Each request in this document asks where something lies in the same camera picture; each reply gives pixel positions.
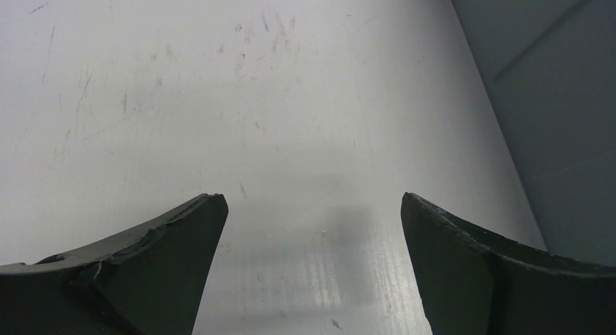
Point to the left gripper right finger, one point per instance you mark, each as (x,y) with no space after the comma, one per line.
(474,281)

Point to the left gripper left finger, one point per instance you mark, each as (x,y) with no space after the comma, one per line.
(148,279)

